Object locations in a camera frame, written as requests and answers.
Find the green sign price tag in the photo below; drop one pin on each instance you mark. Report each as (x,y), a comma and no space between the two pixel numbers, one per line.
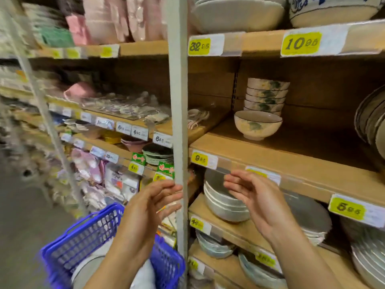
(133,168)
(165,169)

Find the white price tag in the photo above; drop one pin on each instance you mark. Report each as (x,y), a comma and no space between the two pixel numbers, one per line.
(123,128)
(140,133)
(162,139)

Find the row of black-rimmed floral plates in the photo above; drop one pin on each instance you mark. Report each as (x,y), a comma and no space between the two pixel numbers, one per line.
(373,123)

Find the person's left hand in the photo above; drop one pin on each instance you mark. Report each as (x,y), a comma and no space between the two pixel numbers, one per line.
(141,216)

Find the bundle of pink ceramic spoons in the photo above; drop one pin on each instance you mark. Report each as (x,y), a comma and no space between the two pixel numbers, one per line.
(197,115)

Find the yellow price tag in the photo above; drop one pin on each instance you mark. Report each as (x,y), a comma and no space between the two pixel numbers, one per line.
(300,44)
(266,260)
(199,159)
(270,176)
(346,207)
(199,46)
(197,223)

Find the stack of large white bowls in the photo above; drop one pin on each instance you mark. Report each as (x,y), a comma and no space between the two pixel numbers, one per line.
(222,207)

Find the person's right hand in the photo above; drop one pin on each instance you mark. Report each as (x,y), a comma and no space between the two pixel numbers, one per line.
(264,204)

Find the white divided kids plate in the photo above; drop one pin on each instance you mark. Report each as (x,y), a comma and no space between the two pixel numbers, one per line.
(120,183)

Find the stack of large white dishes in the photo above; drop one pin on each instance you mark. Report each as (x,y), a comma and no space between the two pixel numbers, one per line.
(237,18)

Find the pink divided kids plate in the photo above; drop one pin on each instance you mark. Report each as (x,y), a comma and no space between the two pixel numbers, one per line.
(87,165)
(94,195)

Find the blue shopping basket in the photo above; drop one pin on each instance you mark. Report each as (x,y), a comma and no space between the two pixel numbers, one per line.
(78,237)

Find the blue patterned white bowl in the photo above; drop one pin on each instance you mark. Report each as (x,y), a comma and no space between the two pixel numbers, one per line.
(331,16)

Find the stack of pale green plates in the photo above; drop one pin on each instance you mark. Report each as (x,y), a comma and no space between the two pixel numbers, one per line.
(158,153)

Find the nested row of floral bowls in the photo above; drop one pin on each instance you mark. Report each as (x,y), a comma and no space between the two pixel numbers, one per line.
(87,267)

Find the medium floral bowls stack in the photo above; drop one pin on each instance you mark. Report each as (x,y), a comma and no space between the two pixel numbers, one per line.
(255,129)

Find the clear box of spoons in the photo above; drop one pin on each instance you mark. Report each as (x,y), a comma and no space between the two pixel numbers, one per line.
(120,106)

